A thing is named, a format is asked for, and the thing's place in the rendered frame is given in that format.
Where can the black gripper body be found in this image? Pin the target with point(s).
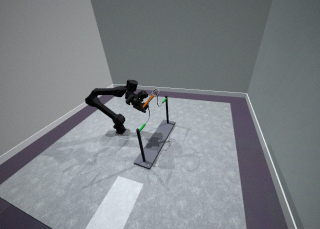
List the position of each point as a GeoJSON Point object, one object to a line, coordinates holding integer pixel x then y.
{"type": "Point", "coordinates": [133, 100]}

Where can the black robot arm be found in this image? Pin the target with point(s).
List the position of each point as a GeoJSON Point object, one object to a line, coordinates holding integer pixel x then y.
{"type": "Point", "coordinates": [118, 91]}

